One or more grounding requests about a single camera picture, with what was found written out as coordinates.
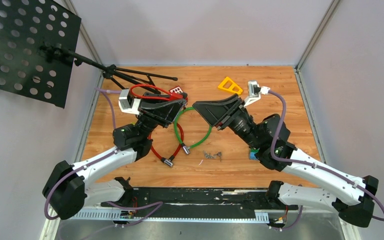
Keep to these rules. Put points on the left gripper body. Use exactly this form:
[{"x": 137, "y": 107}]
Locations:
[{"x": 153, "y": 118}]

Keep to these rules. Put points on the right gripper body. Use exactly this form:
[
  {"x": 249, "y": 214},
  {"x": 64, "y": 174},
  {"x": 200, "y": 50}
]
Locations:
[{"x": 238, "y": 108}]

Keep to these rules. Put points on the green cable lock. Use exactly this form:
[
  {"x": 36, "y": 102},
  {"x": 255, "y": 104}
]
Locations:
[{"x": 186, "y": 148}]

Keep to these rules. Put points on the silver keys of green lock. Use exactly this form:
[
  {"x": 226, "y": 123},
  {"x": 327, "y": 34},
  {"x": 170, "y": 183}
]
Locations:
[{"x": 217, "y": 155}]

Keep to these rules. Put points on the red cable lock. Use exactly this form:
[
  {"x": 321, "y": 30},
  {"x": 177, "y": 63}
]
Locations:
[{"x": 167, "y": 161}]

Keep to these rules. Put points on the silver keys of red lock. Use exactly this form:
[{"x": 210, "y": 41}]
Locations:
[{"x": 208, "y": 155}]

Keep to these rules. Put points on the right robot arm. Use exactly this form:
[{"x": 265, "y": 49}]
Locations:
[{"x": 351, "y": 197}]

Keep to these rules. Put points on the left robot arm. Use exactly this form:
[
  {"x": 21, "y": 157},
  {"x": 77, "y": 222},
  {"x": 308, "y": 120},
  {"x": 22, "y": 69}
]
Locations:
[{"x": 72, "y": 186}]

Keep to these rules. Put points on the red window toy brick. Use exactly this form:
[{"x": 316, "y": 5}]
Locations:
[{"x": 176, "y": 90}]

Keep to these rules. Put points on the yellow triangular toy piece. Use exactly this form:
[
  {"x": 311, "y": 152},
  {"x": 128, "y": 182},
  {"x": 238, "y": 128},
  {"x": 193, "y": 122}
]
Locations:
[{"x": 230, "y": 86}]

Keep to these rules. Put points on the blue green white brick stack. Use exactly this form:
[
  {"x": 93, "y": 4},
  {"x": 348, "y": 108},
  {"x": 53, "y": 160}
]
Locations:
[{"x": 252, "y": 154}]

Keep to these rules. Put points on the black perforated music stand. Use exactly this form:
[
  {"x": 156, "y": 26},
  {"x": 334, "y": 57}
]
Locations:
[{"x": 38, "y": 40}]

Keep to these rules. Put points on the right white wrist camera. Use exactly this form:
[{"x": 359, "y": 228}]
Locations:
[{"x": 254, "y": 92}]

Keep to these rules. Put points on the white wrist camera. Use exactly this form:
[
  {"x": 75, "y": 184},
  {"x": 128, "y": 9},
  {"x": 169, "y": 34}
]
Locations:
[
  {"x": 254, "y": 92},
  {"x": 128, "y": 103}
]

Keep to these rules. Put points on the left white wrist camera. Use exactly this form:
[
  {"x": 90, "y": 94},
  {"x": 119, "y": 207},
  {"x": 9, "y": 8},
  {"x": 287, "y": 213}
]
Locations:
[{"x": 128, "y": 103}]

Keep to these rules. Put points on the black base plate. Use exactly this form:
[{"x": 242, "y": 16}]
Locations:
[{"x": 199, "y": 203}]

